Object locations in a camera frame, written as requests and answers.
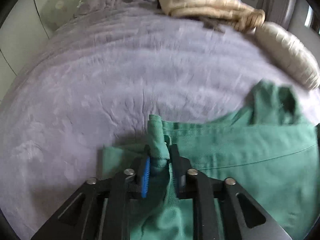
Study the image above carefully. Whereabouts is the cream pleated pillow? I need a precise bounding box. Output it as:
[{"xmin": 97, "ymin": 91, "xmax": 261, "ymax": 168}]
[{"xmin": 254, "ymin": 21, "xmax": 320, "ymax": 90}]

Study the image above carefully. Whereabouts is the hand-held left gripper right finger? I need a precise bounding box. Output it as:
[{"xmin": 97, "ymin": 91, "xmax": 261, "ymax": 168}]
[{"xmin": 170, "ymin": 144, "xmax": 292, "ymax": 240}]

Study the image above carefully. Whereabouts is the green work jacket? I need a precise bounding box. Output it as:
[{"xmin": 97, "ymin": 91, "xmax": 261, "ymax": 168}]
[{"xmin": 101, "ymin": 79, "xmax": 320, "ymax": 240}]

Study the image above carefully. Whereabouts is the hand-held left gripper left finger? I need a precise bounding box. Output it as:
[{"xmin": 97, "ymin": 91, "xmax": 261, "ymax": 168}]
[{"xmin": 31, "ymin": 145, "xmax": 152, "ymax": 240}]

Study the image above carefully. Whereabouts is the purple fleece blanket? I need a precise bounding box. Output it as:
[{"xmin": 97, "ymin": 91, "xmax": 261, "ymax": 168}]
[{"xmin": 0, "ymin": 0, "xmax": 320, "ymax": 240}]

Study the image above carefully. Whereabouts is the white wardrobe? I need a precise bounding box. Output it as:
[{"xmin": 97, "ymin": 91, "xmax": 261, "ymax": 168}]
[{"xmin": 0, "ymin": 0, "xmax": 90, "ymax": 90}]

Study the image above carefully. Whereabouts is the beige crumpled cloth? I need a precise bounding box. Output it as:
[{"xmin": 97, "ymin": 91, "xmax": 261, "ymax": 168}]
[{"xmin": 151, "ymin": 0, "xmax": 265, "ymax": 33}]

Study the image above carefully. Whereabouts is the grey curtain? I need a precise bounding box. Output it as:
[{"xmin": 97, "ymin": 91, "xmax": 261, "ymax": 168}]
[{"xmin": 265, "ymin": 0, "xmax": 304, "ymax": 30}]

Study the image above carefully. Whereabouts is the round standing fan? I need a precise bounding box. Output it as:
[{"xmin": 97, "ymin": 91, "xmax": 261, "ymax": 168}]
[{"xmin": 41, "ymin": 0, "xmax": 77, "ymax": 30}]

